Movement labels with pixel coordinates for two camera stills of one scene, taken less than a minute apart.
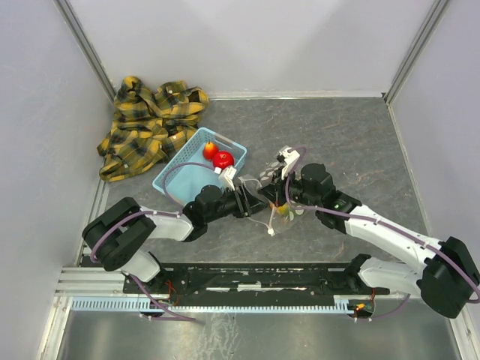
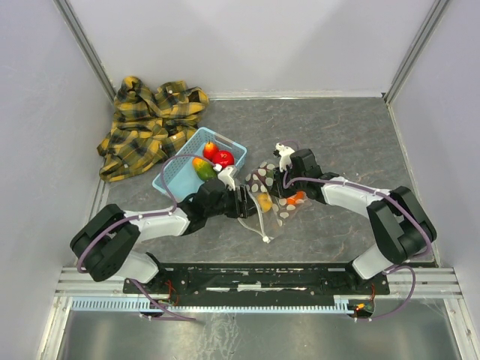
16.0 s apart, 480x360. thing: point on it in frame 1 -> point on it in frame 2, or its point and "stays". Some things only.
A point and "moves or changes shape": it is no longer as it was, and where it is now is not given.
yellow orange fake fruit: (283, 209) moves or changes shape
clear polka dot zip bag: (274, 217) moves or changes shape
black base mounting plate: (320, 280) stays
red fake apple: (223, 159) stays
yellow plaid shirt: (148, 125) stays
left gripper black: (247, 202) stays
